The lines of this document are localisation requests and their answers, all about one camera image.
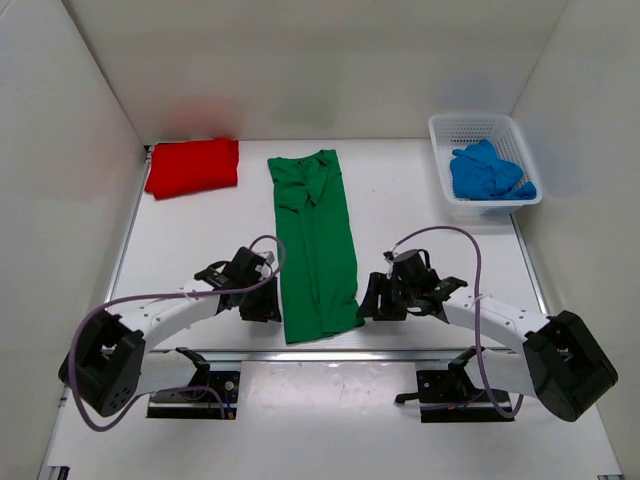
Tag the green t shirt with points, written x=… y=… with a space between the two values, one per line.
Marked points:
x=319 y=278

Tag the aluminium rail front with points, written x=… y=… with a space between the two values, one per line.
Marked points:
x=331 y=355

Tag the aluminium rail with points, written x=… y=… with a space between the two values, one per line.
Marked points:
x=331 y=355
x=119 y=240

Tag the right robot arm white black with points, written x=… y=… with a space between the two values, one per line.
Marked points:
x=554 y=359

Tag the blue t shirt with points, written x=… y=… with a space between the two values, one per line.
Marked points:
x=479 y=174

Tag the white plastic basket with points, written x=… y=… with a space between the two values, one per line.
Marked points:
x=457 y=131

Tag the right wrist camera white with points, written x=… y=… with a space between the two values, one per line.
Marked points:
x=390 y=256

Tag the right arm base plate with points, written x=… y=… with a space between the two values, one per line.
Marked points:
x=445 y=395

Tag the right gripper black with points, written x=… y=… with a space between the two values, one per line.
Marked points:
x=377 y=307

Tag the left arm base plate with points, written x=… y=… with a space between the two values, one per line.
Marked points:
x=219 y=401

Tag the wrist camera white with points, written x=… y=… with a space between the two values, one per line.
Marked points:
x=268 y=256
x=390 y=256

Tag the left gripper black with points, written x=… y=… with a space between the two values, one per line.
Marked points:
x=269 y=307

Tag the folded red t shirt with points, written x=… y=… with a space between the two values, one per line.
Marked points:
x=190 y=167

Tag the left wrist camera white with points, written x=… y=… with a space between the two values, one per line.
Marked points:
x=268 y=256

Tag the aluminium rail left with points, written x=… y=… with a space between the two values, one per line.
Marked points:
x=119 y=240

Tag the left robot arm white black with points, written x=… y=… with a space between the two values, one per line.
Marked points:
x=114 y=360

